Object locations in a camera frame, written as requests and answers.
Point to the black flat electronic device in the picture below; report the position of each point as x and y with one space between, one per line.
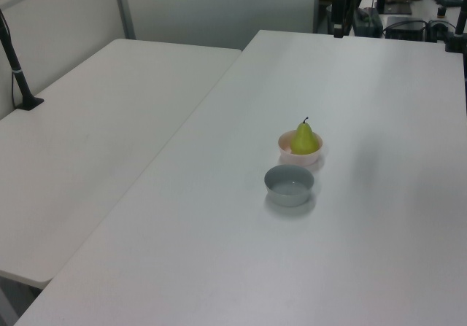
403 27

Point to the grey bowl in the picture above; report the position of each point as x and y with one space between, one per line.
288 194

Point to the pink bowl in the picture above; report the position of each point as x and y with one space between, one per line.
299 159

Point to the white side table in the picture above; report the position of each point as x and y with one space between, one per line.
91 140

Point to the black upright stand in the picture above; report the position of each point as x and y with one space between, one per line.
338 12

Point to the grey partition frame post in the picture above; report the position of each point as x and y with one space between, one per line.
126 8

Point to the black camera stand with base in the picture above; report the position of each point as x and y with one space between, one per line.
20 81

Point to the green yellow pear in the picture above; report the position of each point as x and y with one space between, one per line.
303 140

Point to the black pole with table clamp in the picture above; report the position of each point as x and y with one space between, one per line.
460 23

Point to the dark equipment box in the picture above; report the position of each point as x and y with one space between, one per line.
368 21

